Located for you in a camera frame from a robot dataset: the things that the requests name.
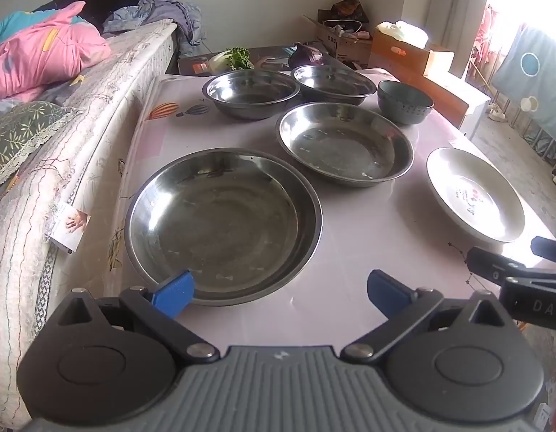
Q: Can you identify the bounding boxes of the brown cardboard box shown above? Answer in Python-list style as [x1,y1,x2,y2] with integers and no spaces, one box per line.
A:
[368,29,454,77]

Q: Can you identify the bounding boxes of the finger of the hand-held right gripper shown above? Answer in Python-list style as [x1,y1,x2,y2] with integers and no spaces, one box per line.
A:
[531,236,556,264]
[467,246,556,287]

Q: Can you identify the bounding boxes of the white quilted mattress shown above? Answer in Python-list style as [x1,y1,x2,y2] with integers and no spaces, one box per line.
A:
[0,22,180,432]

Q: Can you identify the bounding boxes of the stainless steel bowl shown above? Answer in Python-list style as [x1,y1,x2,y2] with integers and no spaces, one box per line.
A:
[201,69,302,121]
[291,65,378,107]

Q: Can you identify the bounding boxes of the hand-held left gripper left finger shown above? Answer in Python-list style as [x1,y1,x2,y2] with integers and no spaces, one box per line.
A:
[53,269,220,365]

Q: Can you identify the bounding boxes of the blue printed blanket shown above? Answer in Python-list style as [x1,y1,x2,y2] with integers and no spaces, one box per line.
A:
[490,22,556,138]

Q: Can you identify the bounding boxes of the teal ceramic bowl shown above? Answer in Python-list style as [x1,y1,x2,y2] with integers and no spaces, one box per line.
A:
[377,80,435,126]

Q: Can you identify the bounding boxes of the pink hanging clothes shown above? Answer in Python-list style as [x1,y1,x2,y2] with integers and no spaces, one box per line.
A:
[474,4,501,68]

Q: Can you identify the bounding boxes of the green floral pillow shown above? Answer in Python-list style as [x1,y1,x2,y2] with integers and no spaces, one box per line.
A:
[0,101,83,192]

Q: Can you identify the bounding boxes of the white plastic bag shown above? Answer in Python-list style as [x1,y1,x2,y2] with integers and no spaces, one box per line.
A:
[376,20,429,50]

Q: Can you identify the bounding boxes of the mattress label tag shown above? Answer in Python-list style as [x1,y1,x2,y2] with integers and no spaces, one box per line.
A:
[50,204,92,255]

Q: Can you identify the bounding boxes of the white ceramic plate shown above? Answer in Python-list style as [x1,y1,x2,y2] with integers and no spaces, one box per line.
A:
[426,147,526,244]

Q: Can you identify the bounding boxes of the dark paper bag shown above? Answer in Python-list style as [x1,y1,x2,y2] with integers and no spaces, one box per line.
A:
[329,0,371,25]

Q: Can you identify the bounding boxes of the grey-blue crumpled clothes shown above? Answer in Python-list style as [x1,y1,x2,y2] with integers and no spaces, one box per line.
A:
[102,0,204,55]

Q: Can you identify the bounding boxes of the flat printed carton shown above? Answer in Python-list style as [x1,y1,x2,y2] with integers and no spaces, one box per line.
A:
[176,45,351,77]

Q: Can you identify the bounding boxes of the pink and blue quilt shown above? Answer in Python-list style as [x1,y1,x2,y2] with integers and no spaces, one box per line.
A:
[0,1,112,102]

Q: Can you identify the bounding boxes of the stainless steel plate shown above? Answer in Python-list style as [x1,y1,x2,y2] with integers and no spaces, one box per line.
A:
[124,148,324,307]
[275,101,414,188]

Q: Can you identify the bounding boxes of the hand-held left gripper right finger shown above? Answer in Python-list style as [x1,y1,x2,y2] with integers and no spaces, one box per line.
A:
[340,269,517,365]

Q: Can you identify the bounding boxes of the open cardboard box with clutter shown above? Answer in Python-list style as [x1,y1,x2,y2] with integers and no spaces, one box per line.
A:
[304,9,373,64]

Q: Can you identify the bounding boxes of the napa cabbage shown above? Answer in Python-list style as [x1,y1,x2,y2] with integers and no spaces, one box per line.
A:
[210,47,254,73]

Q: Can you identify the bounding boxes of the purple cabbage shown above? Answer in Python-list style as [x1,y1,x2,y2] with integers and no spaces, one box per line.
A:
[288,42,324,70]

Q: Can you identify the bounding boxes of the large cardboard box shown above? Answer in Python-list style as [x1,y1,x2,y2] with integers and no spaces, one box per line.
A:
[422,69,491,140]

